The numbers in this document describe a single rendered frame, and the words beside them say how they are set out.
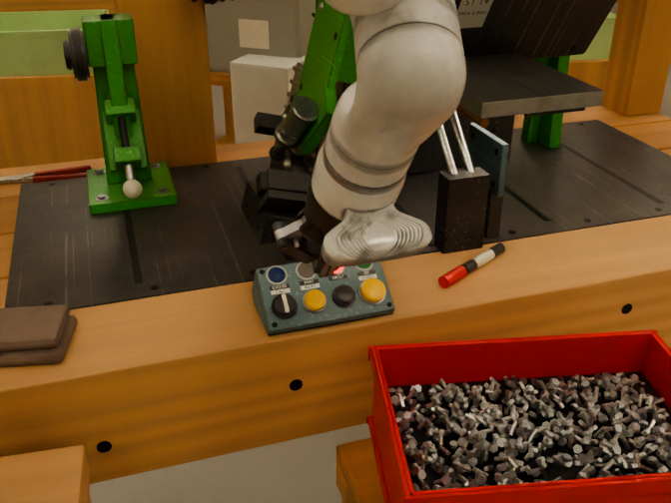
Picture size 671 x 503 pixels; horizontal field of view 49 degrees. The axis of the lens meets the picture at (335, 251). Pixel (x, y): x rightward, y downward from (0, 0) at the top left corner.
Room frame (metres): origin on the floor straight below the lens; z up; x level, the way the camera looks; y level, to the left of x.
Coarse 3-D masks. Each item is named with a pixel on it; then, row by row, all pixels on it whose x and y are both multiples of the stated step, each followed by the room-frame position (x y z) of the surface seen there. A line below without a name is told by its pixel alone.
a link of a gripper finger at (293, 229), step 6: (300, 222) 0.60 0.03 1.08; (288, 228) 0.61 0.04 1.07; (294, 228) 0.60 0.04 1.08; (276, 234) 0.61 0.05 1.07; (282, 234) 0.60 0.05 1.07; (288, 234) 0.60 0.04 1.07; (294, 234) 0.60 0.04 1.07; (300, 234) 0.61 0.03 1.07; (276, 240) 0.60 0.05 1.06; (294, 240) 0.61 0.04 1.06; (300, 240) 0.61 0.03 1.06
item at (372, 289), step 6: (366, 282) 0.73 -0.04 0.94; (372, 282) 0.73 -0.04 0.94; (378, 282) 0.74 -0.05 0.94; (360, 288) 0.73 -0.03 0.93; (366, 288) 0.73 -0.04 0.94; (372, 288) 0.73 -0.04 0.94; (378, 288) 0.73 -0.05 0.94; (384, 288) 0.73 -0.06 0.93; (366, 294) 0.72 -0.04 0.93; (372, 294) 0.72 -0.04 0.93; (378, 294) 0.72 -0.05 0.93; (384, 294) 0.73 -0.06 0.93; (372, 300) 0.72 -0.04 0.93; (378, 300) 0.72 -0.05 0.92
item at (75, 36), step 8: (72, 32) 1.06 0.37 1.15; (80, 32) 1.07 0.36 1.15; (64, 40) 1.07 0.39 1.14; (72, 40) 1.05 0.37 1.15; (80, 40) 1.05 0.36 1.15; (64, 48) 1.06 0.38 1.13; (72, 48) 1.05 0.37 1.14; (80, 48) 1.05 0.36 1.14; (64, 56) 1.06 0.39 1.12; (72, 56) 1.04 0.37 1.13; (80, 56) 1.04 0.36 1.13; (72, 64) 1.04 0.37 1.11; (80, 64) 1.04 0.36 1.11; (80, 72) 1.05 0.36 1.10; (88, 72) 1.05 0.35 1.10; (80, 80) 1.06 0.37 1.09
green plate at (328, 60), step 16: (320, 0) 1.04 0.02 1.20; (320, 16) 1.03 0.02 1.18; (336, 16) 0.97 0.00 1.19; (320, 32) 1.01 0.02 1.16; (336, 32) 0.95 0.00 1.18; (352, 32) 0.96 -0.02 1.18; (320, 48) 1.00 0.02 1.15; (336, 48) 0.94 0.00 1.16; (352, 48) 0.96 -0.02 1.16; (304, 64) 1.04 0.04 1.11; (320, 64) 0.98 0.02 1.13; (336, 64) 0.94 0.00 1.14; (352, 64) 0.96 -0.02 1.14; (304, 80) 1.02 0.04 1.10; (320, 80) 0.97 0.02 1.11; (336, 80) 0.94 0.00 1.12; (352, 80) 0.96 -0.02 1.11
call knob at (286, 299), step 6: (282, 294) 0.70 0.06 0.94; (288, 294) 0.71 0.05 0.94; (276, 300) 0.70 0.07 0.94; (282, 300) 0.70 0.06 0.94; (288, 300) 0.70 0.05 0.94; (294, 300) 0.70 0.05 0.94; (276, 306) 0.69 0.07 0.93; (282, 306) 0.69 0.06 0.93; (288, 306) 0.69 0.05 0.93; (294, 306) 0.70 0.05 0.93; (276, 312) 0.69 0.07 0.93; (282, 312) 0.69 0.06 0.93; (288, 312) 0.69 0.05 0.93
